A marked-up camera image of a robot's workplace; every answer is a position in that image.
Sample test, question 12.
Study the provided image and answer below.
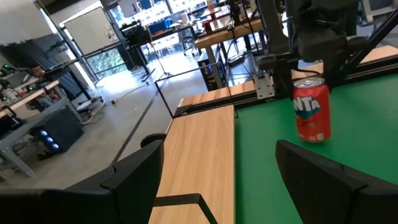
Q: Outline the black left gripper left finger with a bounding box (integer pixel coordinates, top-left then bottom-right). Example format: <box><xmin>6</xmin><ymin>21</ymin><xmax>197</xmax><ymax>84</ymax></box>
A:
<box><xmin>0</xmin><ymin>139</ymin><xmax>165</xmax><ymax>224</ymax></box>

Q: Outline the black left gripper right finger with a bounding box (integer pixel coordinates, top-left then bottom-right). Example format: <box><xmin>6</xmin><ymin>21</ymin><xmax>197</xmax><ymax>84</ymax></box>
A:
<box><xmin>275</xmin><ymin>139</ymin><xmax>398</xmax><ymax>224</ymax></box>

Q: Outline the red Fanta can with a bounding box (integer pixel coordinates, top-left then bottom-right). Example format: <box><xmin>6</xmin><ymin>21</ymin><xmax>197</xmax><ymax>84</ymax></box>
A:
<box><xmin>292</xmin><ymin>77</ymin><xmax>332</xmax><ymax>143</ymax></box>

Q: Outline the wooden shelf board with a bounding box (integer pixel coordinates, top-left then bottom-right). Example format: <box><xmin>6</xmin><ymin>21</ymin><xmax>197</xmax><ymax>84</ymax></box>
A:
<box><xmin>148</xmin><ymin>105</ymin><xmax>236</xmax><ymax>224</ymax></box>

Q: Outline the black computer with blue lights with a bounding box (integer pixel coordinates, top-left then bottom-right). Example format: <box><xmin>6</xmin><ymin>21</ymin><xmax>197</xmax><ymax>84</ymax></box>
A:
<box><xmin>29</xmin><ymin>107</ymin><xmax>85</xmax><ymax>154</ymax></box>

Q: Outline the gray metal table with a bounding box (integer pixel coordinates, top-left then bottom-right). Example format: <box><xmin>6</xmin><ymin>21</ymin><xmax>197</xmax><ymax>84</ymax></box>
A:
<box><xmin>0</xmin><ymin>96</ymin><xmax>80</xmax><ymax>178</ymax></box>

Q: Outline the wooden desk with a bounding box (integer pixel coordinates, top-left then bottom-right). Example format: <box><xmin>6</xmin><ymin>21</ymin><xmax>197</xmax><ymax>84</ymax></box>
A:
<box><xmin>0</xmin><ymin>80</ymin><xmax>60</xmax><ymax>119</ymax></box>

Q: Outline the person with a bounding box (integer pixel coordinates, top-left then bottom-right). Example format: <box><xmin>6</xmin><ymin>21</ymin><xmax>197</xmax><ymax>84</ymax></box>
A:
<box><xmin>29</xmin><ymin>64</ymin><xmax>62</xmax><ymax>103</ymax></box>

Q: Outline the dark blue partition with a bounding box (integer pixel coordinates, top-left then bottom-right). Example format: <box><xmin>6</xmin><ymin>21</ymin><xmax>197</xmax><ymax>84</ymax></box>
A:
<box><xmin>0</xmin><ymin>33</ymin><xmax>94</xmax><ymax>100</ymax></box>

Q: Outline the white board panel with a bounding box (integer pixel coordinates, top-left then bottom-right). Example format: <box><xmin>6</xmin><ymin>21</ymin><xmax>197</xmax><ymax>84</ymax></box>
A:
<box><xmin>58</xmin><ymin>5</ymin><xmax>122</xmax><ymax>58</ymax></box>

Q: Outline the black computer under workbench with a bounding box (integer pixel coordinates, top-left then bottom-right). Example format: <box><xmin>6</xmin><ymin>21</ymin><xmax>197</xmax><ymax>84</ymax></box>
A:
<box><xmin>197</xmin><ymin>52</ymin><xmax>229</xmax><ymax>91</ymax></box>

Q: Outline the black crate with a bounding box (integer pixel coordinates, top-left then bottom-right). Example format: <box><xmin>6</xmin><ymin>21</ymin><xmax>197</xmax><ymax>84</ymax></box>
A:
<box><xmin>119</xmin><ymin>21</ymin><xmax>150</xmax><ymax>47</ymax></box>

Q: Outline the blue storage bin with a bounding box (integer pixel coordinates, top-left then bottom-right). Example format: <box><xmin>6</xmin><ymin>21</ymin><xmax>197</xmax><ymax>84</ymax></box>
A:
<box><xmin>148</xmin><ymin>17</ymin><xmax>174</xmax><ymax>35</ymax></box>

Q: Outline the wooden workbench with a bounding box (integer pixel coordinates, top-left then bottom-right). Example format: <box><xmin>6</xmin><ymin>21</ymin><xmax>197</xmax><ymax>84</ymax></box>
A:
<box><xmin>194</xmin><ymin>17</ymin><xmax>265</xmax><ymax>90</ymax></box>

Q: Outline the silver metal bracket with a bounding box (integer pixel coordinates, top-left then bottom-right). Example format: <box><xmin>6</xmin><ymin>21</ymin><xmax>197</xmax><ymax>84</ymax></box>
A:
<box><xmin>253</xmin><ymin>72</ymin><xmax>277</xmax><ymax>100</ymax></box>

